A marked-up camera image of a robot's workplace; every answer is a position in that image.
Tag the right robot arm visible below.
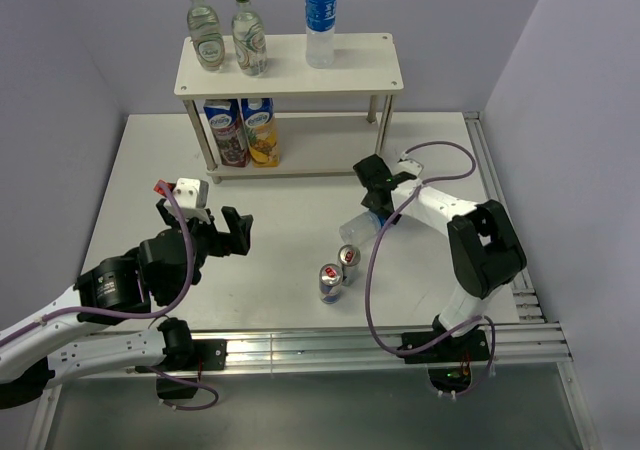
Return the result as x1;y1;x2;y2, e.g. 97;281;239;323
353;154;527;360

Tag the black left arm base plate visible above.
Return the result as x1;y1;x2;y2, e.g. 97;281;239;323
153;339;227;372

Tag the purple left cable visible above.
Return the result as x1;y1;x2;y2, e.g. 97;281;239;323
0;189;221;411

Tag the yellow pineapple juice carton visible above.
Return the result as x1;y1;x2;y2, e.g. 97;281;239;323
241;98;280;167

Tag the white two-tier shelf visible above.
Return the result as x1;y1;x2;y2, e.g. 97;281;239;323
174;33;404;184

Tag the aluminium side rail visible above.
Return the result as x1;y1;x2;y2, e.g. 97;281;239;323
463;111;544;324

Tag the water bottle blue label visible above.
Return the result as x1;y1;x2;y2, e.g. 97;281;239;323
339;210;386;246
305;0;337;69

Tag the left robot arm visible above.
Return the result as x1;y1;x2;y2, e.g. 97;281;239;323
1;198;253;409

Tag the purple grape juice carton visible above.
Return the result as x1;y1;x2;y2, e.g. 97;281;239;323
203;99;250;168

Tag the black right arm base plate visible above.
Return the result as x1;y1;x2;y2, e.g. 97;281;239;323
398;329;490;364

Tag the purple cable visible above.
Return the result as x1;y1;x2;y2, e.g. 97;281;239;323
0;189;221;411
365;141;497;396

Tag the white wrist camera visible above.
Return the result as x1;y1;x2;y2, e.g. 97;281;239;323
391;152;424;180
154;178;211;224

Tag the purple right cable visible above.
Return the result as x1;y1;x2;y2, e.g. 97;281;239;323
365;141;497;396

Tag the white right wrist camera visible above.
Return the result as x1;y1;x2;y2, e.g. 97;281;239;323
391;152;424;180

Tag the glass soda bottle green cap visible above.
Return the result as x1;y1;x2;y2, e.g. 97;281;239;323
187;0;225;71

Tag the aluminium mounting rail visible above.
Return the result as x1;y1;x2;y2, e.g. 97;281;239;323
47;322;574;380

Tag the silver blue energy drink can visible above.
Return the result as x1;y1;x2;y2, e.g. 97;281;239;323
338;244;361;286

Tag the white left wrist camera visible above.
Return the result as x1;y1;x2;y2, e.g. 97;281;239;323
154;178;211;224

